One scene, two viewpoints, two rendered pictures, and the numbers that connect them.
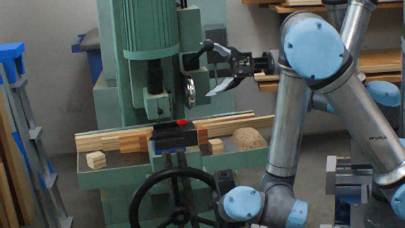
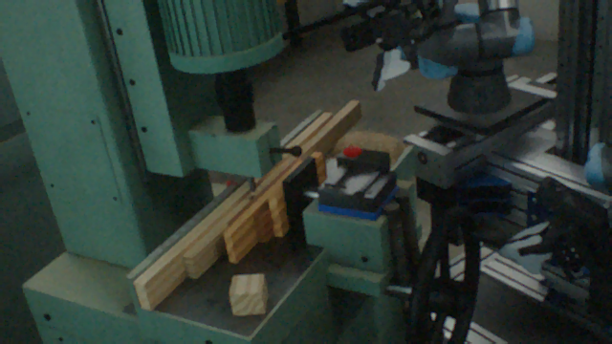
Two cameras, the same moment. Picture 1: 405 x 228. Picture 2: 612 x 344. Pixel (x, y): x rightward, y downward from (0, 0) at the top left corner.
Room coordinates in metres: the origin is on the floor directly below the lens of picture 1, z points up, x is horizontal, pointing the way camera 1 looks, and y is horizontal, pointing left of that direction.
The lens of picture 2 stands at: (1.04, 0.90, 1.56)
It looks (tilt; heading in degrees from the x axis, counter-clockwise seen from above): 28 degrees down; 312
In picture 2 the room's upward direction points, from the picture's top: 8 degrees counter-clockwise
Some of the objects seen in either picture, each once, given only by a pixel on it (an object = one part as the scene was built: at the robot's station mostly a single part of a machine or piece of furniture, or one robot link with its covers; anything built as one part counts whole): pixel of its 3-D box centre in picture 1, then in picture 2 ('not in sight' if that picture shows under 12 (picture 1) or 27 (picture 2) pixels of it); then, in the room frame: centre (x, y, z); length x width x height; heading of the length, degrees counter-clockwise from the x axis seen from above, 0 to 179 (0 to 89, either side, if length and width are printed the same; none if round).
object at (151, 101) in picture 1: (156, 104); (236, 148); (1.87, 0.14, 1.03); 0.14 x 0.07 x 0.09; 9
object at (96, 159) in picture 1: (96, 159); (249, 294); (1.69, 0.33, 0.92); 0.05 x 0.04 x 0.04; 35
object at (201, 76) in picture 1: (195, 86); not in sight; (2.06, 0.01, 1.02); 0.09 x 0.07 x 0.12; 99
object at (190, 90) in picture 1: (189, 92); not in sight; (2.00, 0.03, 1.02); 0.12 x 0.03 x 0.12; 9
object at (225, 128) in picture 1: (192, 132); (286, 176); (1.87, 0.03, 0.92); 0.60 x 0.02 x 0.04; 99
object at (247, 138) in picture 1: (247, 135); (366, 143); (1.80, -0.14, 0.92); 0.14 x 0.09 x 0.04; 9
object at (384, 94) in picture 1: (381, 103); (474, 34); (1.80, -0.60, 0.98); 0.13 x 0.12 x 0.14; 38
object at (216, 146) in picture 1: (216, 145); not in sight; (1.74, -0.04, 0.92); 0.04 x 0.04 x 0.03; 14
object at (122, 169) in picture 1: (172, 163); (318, 233); (1.75, 0.10, 0.87); 0.61 x 0.30 x 0.06; 99
